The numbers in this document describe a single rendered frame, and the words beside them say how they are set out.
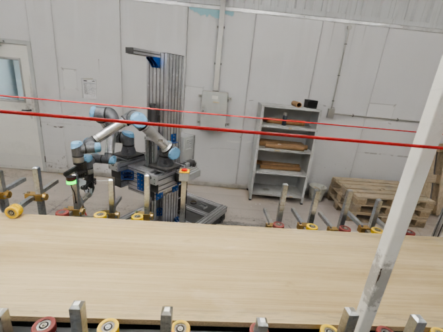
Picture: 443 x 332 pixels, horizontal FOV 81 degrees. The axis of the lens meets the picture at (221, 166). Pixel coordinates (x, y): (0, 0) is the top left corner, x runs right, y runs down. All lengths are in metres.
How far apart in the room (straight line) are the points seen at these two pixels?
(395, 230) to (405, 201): 0.11
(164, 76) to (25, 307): 1.95
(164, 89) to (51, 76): 2.84
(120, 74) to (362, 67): 3.78
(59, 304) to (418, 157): 1.47
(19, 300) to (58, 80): 4.00
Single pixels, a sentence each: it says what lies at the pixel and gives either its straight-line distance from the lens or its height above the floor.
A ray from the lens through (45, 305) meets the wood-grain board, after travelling 1.43.
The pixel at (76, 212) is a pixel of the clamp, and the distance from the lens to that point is 2.18.
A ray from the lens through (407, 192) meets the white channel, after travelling 1.06.
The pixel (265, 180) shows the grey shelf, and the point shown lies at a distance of 4.73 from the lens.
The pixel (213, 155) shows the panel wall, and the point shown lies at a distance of 4.54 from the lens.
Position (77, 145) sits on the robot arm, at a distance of 2.09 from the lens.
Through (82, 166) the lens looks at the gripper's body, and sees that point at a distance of 2.17.
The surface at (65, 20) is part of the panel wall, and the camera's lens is 5.00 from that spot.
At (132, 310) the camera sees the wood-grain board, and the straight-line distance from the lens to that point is 1.31.
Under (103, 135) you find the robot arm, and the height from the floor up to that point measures 1.36.
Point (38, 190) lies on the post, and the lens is 2.23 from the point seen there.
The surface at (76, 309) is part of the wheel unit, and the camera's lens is 1.02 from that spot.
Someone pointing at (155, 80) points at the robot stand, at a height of 1.78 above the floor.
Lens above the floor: 1.86
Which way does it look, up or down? 19 degrees down
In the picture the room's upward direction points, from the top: 6 degrees clockwise
